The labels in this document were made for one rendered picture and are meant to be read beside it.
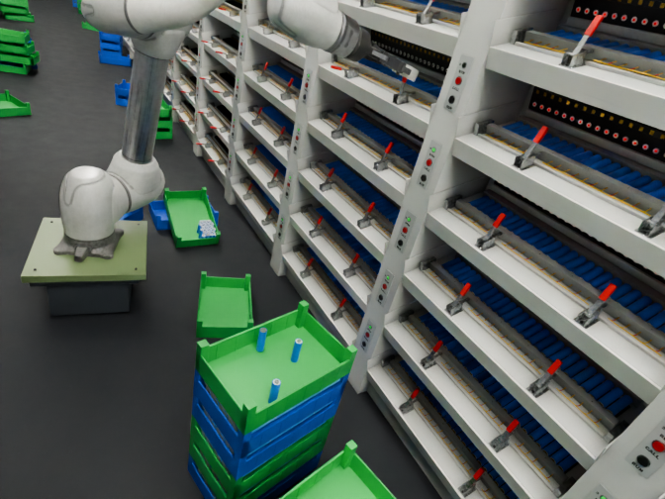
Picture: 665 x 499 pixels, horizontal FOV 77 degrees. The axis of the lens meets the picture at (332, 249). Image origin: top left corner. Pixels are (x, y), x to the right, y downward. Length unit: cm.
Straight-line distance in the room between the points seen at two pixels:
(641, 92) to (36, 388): 162
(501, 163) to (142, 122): 112
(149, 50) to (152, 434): 111
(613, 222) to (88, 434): 135
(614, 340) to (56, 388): 144
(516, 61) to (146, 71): 105
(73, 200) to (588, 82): 140
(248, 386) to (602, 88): 89
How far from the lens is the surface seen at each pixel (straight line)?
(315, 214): 175
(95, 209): 157
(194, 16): 121
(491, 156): 101
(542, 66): 97
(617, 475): 101
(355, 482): 109
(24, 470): 141
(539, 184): 94
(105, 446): 140
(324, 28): 103
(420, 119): 116
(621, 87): 89
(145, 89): 153
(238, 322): 171
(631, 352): 94
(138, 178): 165
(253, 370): 101
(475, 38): 108
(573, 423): 105
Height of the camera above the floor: 116
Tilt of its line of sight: 31 degrees down
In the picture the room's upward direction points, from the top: 15 degrees clockwise
